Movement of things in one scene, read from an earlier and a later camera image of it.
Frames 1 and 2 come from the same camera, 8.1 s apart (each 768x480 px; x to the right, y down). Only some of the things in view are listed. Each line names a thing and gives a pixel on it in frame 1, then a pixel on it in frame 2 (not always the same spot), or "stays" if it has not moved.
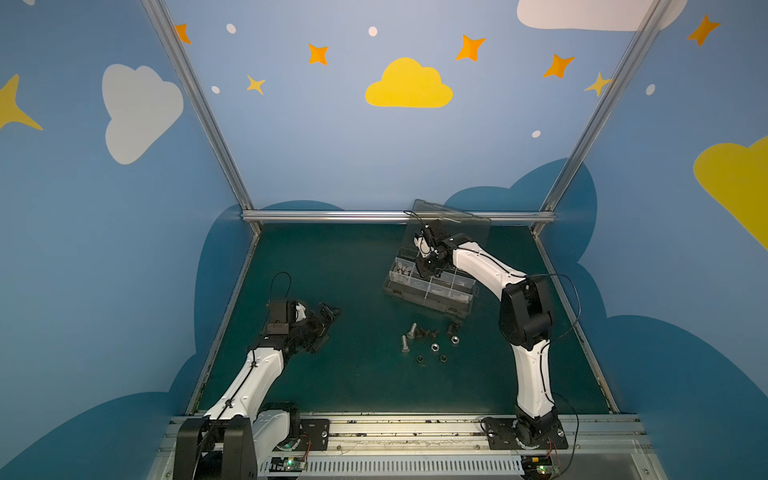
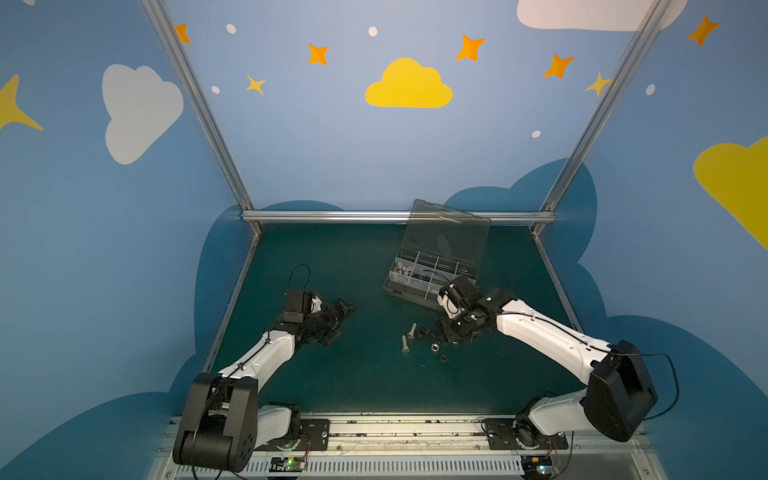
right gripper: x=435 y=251 to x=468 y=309
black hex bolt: x=428 y=332 stays
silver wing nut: x=402 y=269 stays
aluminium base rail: x=454 y=448 stays
